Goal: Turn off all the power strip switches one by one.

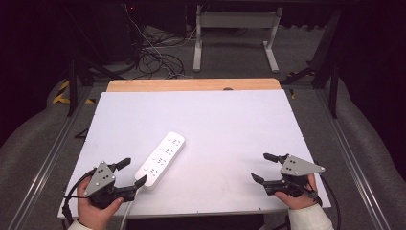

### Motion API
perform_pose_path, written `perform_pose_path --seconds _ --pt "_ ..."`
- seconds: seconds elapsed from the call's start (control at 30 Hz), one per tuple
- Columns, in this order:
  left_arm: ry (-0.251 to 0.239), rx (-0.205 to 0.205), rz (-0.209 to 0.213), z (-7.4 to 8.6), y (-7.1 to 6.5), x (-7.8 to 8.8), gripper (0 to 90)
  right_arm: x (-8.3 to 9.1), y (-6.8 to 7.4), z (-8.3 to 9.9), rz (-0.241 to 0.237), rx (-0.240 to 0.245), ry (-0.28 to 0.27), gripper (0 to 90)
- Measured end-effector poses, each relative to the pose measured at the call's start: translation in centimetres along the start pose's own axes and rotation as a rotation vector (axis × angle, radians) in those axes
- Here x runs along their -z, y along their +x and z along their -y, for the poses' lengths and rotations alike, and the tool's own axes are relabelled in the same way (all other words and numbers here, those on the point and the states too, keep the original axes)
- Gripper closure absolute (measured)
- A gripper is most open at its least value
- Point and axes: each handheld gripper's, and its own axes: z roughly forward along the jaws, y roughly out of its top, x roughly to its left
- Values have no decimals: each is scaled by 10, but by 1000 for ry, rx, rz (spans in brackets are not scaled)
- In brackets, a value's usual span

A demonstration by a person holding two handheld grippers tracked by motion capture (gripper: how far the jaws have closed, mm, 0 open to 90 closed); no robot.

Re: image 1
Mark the black metal stand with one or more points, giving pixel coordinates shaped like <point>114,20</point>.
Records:
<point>74,86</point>
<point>332,80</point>

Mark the person's right hand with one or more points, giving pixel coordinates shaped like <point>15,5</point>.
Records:
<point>300,201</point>

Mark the white power strip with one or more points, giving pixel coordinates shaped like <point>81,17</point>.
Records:
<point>161,159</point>

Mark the white metal table frame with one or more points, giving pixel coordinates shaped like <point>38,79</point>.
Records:
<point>236,19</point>

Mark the person's left hand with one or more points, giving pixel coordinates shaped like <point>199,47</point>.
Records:
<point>92,215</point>

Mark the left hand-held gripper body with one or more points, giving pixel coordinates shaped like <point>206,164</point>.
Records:
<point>101,177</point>

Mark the yellow black hazard tape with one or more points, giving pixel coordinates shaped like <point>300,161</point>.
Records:
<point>62,96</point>

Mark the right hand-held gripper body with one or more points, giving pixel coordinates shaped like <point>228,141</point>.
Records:
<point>295,167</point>

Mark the aluminium floor rail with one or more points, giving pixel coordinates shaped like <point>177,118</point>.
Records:
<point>348,153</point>
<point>48,163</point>

